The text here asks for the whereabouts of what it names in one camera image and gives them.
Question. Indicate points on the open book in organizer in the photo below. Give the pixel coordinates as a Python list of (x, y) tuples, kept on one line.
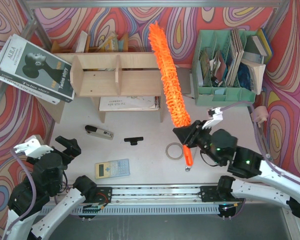
[(256, 71)]

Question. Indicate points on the blue yellow book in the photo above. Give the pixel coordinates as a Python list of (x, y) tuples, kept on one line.
[(259, 44)]

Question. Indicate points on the orange chenille duster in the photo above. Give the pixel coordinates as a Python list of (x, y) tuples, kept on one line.
[(171, 86)]

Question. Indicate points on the clear tape roll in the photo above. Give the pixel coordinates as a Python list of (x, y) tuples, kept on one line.
[(174, 151)]

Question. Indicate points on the green plastic file organizer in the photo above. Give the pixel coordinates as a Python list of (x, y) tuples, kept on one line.
[(205, 93)]

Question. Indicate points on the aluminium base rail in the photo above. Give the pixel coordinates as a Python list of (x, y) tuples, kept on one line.
[(185, 194)]

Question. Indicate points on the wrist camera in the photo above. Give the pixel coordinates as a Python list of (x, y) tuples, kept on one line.
[(215, 117), (34, 148)]

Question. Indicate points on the yellow blue calculator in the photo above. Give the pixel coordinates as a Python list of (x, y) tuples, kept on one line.
[(112, 169)]

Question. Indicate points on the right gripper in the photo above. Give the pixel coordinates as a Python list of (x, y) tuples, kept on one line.
[(196, 133)]

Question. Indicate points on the grey laptop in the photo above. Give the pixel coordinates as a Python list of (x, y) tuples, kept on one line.
[(184, 79)]

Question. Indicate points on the spiral notebook under shelf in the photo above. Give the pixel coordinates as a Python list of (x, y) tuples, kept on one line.
[(129, 103)]

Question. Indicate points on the white black stapler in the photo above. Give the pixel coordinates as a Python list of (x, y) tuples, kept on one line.
[(98, 132)]

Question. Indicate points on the black binder clip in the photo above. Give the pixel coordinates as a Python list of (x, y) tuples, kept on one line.
[(133, 140)]

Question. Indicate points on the Twins story magazine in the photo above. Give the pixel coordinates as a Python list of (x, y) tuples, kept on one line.
[(35, 70)]

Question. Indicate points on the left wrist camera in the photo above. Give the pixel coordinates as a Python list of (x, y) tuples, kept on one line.
[(34, 148)]

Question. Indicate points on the wooden bookshelf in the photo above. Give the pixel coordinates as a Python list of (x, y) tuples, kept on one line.
[(114, 74)]

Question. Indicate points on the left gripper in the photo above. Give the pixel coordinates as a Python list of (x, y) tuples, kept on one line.
[(65, 151)]

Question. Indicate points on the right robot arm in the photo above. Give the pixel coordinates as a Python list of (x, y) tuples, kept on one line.
[(253, 176)]

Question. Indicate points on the pink piggy figure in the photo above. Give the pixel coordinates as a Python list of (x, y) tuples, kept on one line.
[(260, 115)]

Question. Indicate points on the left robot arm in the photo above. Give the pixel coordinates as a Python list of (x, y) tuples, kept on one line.
[(27, 200)]

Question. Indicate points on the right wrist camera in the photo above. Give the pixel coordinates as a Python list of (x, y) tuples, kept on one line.
[(215, 117)]

